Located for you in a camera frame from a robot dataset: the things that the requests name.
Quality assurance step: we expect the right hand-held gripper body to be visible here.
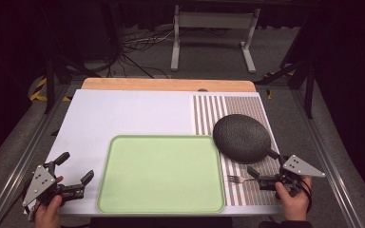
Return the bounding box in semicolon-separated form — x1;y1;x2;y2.
256;154;327;195

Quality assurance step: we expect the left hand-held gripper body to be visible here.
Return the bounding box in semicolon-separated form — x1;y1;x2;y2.
21;162;86;208

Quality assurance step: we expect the silver metal fork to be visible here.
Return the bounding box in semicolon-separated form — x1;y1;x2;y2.
227;174;259;185

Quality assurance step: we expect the person's left hand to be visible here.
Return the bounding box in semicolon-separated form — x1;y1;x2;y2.
33;176;65;228

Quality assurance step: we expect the person's right hand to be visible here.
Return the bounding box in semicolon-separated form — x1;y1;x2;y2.
274;176;314;222

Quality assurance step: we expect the dark grey textured oval object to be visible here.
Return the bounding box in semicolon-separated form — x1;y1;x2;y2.
212;113;272;165

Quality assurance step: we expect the yellow and black tape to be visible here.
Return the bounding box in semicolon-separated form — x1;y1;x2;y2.
28;77;73;104

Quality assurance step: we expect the light green tray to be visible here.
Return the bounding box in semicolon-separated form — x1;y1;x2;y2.
95;134;227;215

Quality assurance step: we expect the brown striped placemat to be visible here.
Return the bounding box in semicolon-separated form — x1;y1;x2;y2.
192;94;282;207

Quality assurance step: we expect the black tripod stand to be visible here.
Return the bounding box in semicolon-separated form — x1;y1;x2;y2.
253;12;318;121
41;0;103;116

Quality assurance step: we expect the white metal stand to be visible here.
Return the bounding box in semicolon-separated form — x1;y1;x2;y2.
169;4;261;75

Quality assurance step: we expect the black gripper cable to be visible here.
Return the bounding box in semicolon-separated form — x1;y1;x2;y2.
298;178;314;214

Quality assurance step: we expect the aluminium rail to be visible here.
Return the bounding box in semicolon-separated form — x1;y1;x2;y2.
0;83;74;228
288;88;364;228

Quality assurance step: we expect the bundle of black cables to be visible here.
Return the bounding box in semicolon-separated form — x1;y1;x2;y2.
106;25;176;79

